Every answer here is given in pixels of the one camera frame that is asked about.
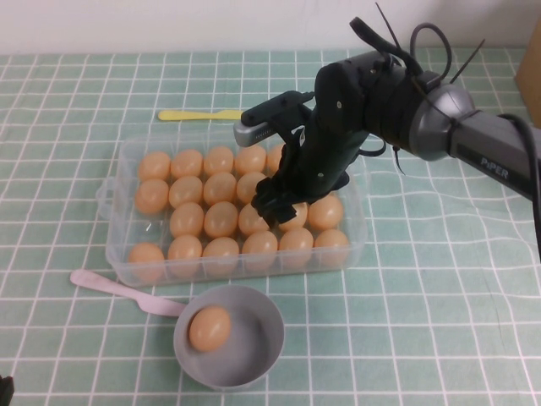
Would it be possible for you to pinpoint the clear plastic egg box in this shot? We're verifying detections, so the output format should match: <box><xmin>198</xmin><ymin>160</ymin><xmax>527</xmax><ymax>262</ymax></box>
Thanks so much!
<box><xmin>95</xmin><ymin>126</ymin><xmax>368</xmax><ymax>288</ymax></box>

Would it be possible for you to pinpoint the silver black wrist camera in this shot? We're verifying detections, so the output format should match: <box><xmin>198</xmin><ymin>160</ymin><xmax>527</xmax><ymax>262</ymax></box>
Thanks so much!
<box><xmin>232</xmin><ymin>90</ymin><xmax>316</xmax><ymax>149</ymax></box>

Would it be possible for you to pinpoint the thick black camera cable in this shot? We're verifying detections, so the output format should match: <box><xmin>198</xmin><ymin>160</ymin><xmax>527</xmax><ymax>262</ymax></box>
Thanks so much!
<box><xmin>348</xmin><ymin>16</ymin><xmax>426</xmax><ymax>81</ymax></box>

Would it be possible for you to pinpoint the grey round bowl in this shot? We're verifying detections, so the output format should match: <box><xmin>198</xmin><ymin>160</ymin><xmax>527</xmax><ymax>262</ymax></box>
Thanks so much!
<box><xmin>172</xmin><ymin>284</ymin><xmax>286</xmax><ymax>389</ymax></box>

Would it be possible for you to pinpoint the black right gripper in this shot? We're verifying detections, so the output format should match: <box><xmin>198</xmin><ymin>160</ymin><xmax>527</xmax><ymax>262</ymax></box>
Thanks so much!
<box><xmin>251</xmin><ymin>106</ymin><xmax>372</xmax><ymax>232</ymax></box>

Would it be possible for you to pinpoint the yellow plastic knife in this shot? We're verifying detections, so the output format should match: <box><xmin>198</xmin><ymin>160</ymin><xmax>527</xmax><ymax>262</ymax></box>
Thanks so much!
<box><xmin>157</xmin><ymin>109</ymin><xmax>247</xmax><ymax>123</ymax></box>

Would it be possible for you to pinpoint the green white checked tablecloth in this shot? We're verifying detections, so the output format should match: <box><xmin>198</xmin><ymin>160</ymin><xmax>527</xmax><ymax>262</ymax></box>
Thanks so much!
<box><xmin>0</xmin><ymin>47</ymin><xmax>541</xmax><ymax>406</ymax></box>

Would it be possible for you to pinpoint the brown egg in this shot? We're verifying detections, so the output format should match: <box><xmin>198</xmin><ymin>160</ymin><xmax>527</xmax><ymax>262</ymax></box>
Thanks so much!
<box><xmin>238</xmin><ymin>202</ymin><xmax>271</xmax><ymax>235</ymax></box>
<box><xmin>278</xmin><ymin>228</ymin><xmax>314</xmax><ymax>267</ymax></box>
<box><xmin>203</xmin><ymin>200</ymin><xmax>239</xmax><ymax>238</ymax></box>
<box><xmin>235</xmin><ymin>172</ymin><xmax>267</xmax><ymax>204</ymax></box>
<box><xmin>265</xmin><ymin>144</ymin><xmax>285</xmax><ymax>173</ymax></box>
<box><xmin>241</xmin><ymin>230</ymin><xmax>279</xmax><ymax>272</ymax></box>
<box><xmin>314</xmin><ymin>229</ymin><xmax>350</xmax><ymax>267</ymax></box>
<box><xmin>307</xmin><ymin>195</ymin><xmax>344</xmax><ymax>232</ymax></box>
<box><xmin>188</xmin><ymin>306</ymin><xmax>232</xmax><ymax>352</ymax></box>
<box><xmin>168</xmin><ymin>175</ymin><xmax>204</xmax><ymax>209</ymax></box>
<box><xmin>134</xmin><ymin>178</ymin><xmax>170</xmax><ymax>214</ymax></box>
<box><xmin>138</xmin><ymin>151</ymin><xmax>172</xmax><ymax>181</ymax></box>
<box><xmin>292</xmin><ymin>201</ymin><xmax>309</xmax><ymax>230</ymax></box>
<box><xmin>233</xmin><ymin>145</ymin><xmax>267</xmax><ymax>175</ymax></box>
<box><xmin>169</xmin><ymin>149</ymin><xmax>204</xmax><ymax>179</ymax></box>
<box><xmin>202</xmin><ymin>172</ymin><xmax>237</xmax><ymax>207</ymax></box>
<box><xmin>128</xmin><ymin>242</ymin><xmax>166</xmax><ymax>283</ymax></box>
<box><xmin>203</xmin><ymin>145</ymin><xmax>235</xmax><ymax>177</ymax></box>
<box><xmin>167</xmin><ymin>234</ymin><xmax>204</xmax><ymax>276</ymax></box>
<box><xmin>169</xmin><ymin>202</ymin><xmax>205</xmax><ymax>239</ymax></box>
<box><xmin>201</xmin><ymin>237</ymin><xmax>241</xmax><ymax>278</ymax></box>

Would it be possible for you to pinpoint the grey looped cable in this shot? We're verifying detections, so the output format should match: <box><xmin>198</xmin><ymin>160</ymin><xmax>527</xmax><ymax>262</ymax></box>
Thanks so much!
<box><xmin>409</xmin><ymin>23</ymin><xmax>452</xmax><ymax>84</ymax></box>

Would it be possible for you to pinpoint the pink plastic knife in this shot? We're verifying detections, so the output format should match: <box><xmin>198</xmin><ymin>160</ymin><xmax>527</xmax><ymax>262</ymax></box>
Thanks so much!
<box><xmin>69</xmin><ymin>269</ymin><xmax>187</xmax><ymax>317</ymax></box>

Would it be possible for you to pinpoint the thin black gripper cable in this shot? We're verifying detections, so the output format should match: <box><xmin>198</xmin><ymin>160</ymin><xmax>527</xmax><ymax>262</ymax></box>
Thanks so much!
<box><xmin>358</xmin><ymin>141</ymin><xmax>388</xmax><ymax>157</ymax></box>

